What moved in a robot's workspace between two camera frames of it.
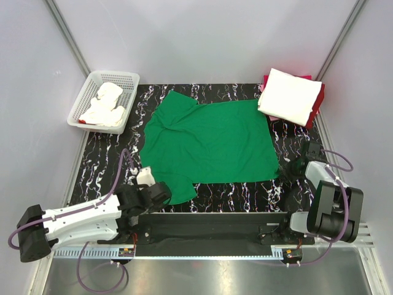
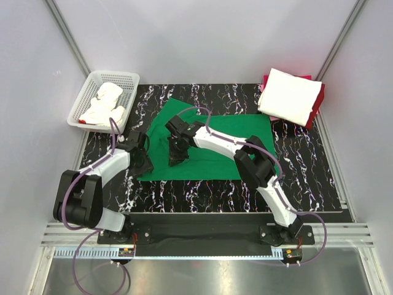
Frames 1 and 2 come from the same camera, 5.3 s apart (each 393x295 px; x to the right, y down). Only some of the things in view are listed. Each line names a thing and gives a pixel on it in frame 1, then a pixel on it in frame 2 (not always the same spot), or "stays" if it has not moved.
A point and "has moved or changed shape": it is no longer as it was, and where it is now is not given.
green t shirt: [185, 142] has moved or changed shape
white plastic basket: [128, 82] stays
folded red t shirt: [317, 102] stays
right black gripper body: [292, 168] -> [178, 152]
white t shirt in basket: [101, 111] stays
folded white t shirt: [288, 98] stays
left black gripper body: [153, 209] -> [143, 165]
